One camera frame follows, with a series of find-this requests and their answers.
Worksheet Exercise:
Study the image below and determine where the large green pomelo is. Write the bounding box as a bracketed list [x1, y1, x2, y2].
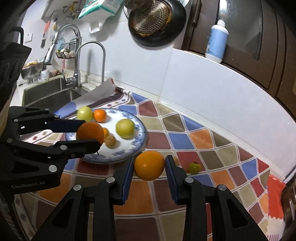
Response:
[77, 106, 93, 122]

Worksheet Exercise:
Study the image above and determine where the small brown kiwi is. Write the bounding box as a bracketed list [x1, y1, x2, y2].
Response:
[104, 135, 117, 149]

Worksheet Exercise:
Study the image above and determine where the round orange fruit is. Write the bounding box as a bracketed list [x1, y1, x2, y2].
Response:
[134, 151, 165, 181]

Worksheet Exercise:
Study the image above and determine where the small orange tangerine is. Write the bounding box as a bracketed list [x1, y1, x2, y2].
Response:
[103, 128, 109, 138]

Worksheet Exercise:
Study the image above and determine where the stainless steel sink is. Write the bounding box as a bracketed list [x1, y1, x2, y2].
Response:
[22, 77, 88, 113]

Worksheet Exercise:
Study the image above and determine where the small orange mandarin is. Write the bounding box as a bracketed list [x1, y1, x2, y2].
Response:
[93, 109, 107, 123]

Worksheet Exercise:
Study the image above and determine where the curved chrome faucet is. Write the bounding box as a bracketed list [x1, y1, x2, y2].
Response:
[74, 40, 106, 86]

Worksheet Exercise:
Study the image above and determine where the red foam mat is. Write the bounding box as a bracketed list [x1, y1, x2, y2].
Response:
[267, 174, 285, 219]

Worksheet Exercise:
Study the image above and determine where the small green tomato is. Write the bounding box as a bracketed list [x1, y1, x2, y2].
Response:
[188, 162, 201, 175]

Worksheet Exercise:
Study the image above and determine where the yellow-green apple on plate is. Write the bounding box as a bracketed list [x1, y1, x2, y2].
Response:
[115, 119, 134, 139]

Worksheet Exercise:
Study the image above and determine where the stainless steel pot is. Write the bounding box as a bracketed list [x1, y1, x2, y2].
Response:
[281, 177, 295, 228]

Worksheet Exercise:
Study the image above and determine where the tall chrome sink faucet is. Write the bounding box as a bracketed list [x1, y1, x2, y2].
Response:
[44, 24, 82, 65]

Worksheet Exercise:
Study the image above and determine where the colourful checkered table mat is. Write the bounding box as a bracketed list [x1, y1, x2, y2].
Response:
[14, 86, 287, 241]

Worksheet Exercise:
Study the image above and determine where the small beige fruit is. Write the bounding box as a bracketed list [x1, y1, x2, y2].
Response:
[173, 156, 180, 166]

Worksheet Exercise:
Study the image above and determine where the teal white paper box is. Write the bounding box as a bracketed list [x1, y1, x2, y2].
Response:
[78, 0, 123, 19]

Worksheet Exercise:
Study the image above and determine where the perforated brass strainer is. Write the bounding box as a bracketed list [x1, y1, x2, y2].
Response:
[128, 1, 171, 37]

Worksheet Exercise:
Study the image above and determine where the black frying pan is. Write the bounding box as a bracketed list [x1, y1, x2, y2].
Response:
[128, 1, 187, 47]

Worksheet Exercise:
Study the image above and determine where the white blue pump bottle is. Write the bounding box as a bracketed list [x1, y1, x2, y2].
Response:
[205, 20, 229, 63]

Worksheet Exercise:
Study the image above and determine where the wire sink basket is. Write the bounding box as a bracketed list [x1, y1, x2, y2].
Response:
[56, 38, 77, 59]

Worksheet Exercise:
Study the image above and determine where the dark brown wooden window frame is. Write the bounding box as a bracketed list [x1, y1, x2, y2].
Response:
[182, 1, 295, 115]

